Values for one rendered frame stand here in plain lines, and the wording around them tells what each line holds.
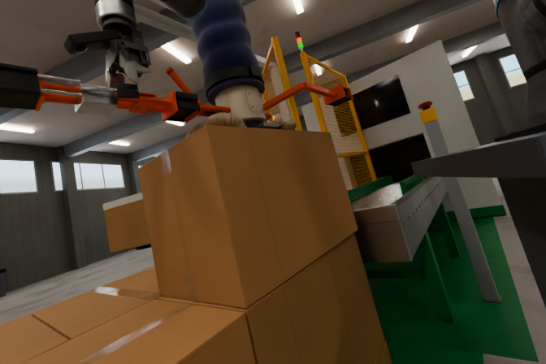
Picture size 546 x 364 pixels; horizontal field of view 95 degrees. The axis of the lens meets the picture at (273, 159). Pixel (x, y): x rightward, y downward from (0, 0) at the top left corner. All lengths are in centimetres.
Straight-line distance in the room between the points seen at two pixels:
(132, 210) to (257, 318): 181
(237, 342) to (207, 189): 30
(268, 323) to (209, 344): 15
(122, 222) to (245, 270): 188
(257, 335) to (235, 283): 11
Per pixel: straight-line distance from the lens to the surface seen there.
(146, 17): 367
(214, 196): 57
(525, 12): 62
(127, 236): 237
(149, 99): 74
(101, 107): 71
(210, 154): 57
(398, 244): 110
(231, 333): 57
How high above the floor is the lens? 76
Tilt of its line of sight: 8 degrees up
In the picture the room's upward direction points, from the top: 14 degrees counter-clockwise
